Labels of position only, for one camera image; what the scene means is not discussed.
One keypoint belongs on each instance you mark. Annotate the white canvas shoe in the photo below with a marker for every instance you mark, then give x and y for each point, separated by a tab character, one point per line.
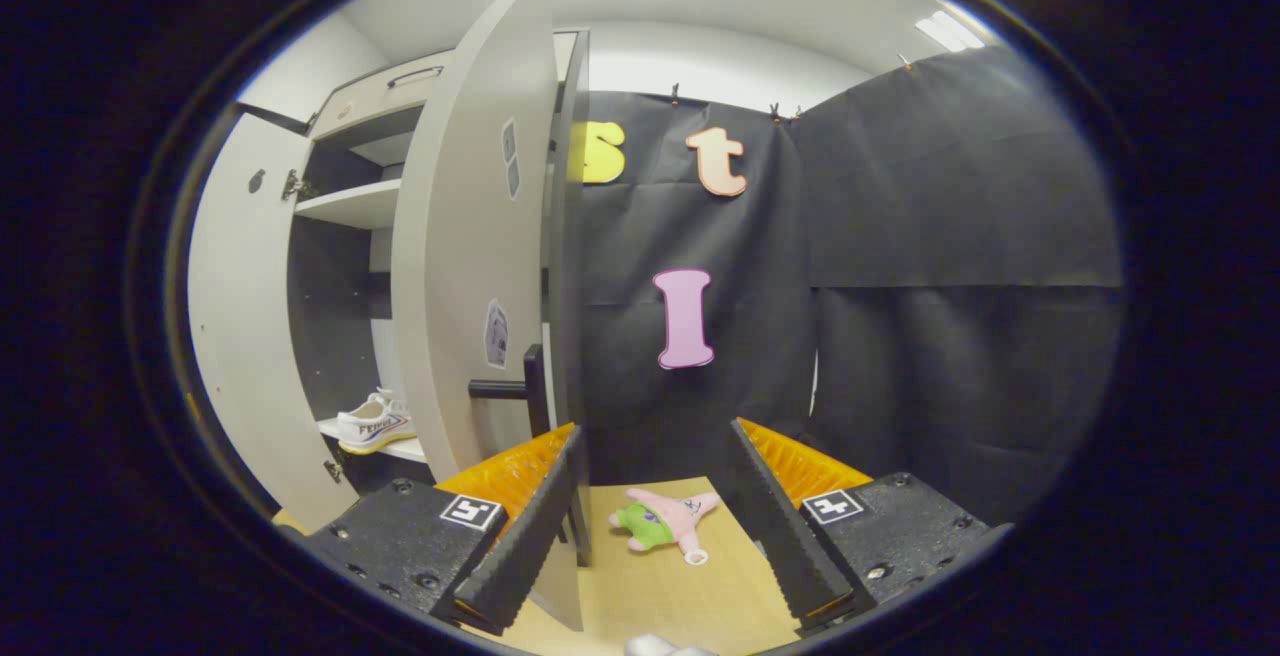
375	428

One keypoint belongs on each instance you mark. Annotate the grey cabinet drawer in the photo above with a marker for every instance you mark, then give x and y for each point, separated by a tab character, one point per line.
380	96

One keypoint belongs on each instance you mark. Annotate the black backdrop cloth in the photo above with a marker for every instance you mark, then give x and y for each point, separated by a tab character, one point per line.
950	336

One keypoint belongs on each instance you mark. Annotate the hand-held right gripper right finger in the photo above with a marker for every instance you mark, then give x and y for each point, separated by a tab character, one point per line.
785	536

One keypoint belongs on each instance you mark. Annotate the grey shoe cabinet door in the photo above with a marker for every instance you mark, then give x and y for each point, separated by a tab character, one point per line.
455	236
245	316

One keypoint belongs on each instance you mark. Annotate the grey shoe cabinet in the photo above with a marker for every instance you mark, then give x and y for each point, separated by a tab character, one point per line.
330	316

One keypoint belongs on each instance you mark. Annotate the ceiling light panel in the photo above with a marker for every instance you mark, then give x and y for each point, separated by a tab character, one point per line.
950	31

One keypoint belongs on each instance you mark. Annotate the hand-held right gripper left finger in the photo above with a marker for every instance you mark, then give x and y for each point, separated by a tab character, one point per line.
525	556

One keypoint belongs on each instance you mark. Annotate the pink star plush toy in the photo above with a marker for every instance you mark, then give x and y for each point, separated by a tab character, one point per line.
670	521

